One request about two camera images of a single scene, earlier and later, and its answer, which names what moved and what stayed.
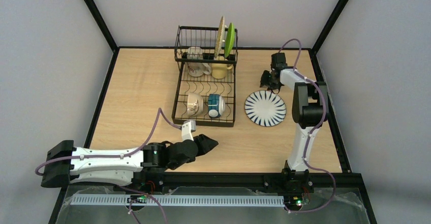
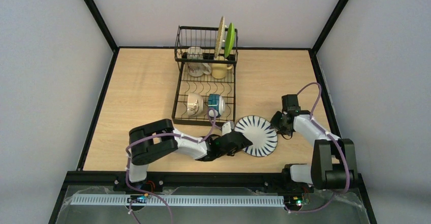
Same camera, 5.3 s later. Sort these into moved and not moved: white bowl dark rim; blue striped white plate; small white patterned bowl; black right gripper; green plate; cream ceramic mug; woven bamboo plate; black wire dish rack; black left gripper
Moved: black left gripper; blue striped white plate; black right gripper
Not moved: white bowl dark rim; small white patterned bowl; black wire dish rack; cream ceramic mug; green plate; woven bamboo plate
